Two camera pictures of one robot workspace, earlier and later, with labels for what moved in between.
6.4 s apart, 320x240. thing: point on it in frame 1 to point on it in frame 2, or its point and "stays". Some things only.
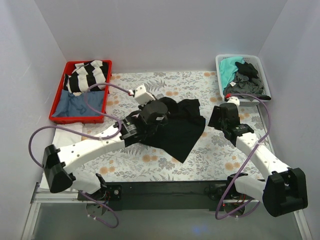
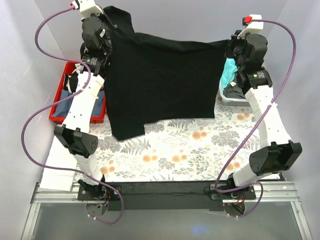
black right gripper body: x=214 y=118 to x=232 y=43
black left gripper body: x=155 y=124 to x=107 y=26
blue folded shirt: x=69 y=105 stays
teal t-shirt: x=228 y=68 stays
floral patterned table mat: x=215 y=157 stays
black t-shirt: x=178 y=136 to x=149 y=78
